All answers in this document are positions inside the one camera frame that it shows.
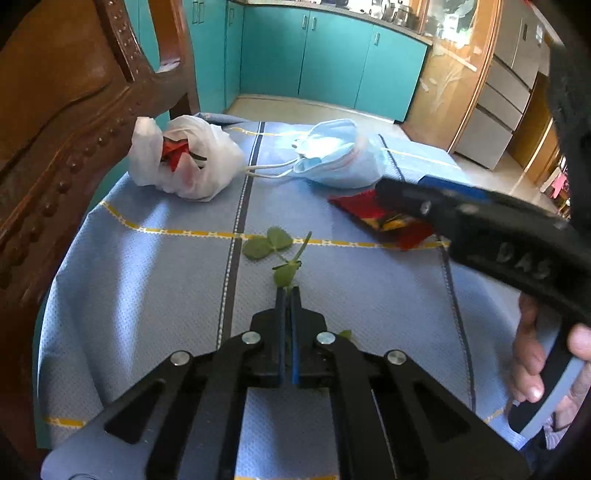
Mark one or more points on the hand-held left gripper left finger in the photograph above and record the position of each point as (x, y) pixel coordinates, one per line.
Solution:
(280, 341)

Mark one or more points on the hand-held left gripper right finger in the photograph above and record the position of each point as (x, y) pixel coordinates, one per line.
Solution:
(296, 332)

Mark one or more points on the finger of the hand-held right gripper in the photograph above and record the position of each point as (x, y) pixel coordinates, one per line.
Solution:
(457, 190)
(406, 198)

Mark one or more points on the red snack wrapper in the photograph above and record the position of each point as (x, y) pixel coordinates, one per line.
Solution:
(360, 207)

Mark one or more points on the green leaf sprig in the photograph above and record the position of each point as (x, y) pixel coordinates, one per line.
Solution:
(284, 274)

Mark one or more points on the person's right hand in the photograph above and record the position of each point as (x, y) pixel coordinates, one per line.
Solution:
(528, 360)

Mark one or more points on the small green leaf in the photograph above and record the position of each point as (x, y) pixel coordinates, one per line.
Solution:
(345, 334)

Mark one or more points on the blue face mask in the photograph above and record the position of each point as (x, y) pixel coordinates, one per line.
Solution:
(337, 157)

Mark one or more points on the grey refrigerator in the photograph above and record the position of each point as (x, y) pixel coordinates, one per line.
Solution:
(498, 120)

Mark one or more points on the pink hanging cloth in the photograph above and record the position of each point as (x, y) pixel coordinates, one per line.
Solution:
(559, 182)

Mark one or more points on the green clover leaf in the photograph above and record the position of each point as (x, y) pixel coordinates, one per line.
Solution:
(263, 244)

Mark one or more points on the wooden framed glass door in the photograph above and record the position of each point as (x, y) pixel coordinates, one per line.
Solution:
(443, 92)

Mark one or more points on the blue checked tablecloth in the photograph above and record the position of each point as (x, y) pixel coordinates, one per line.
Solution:
(161, 286)

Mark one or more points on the grey kitchen countertop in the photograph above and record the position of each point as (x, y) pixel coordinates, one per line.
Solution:
(415, 38)

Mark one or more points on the teal kitchen cabinets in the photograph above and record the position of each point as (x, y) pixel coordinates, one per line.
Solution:
(323, 60)

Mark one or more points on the steel cooking pot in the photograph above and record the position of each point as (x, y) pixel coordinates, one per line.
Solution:
(404, 14)

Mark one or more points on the white plastic bag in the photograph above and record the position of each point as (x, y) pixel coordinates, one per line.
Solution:
(212, 152)

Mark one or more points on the small red wrapper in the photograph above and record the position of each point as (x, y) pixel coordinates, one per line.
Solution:
(175, 152)

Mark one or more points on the carved wooden chair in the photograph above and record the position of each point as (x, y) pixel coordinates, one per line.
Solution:
(55, 115)

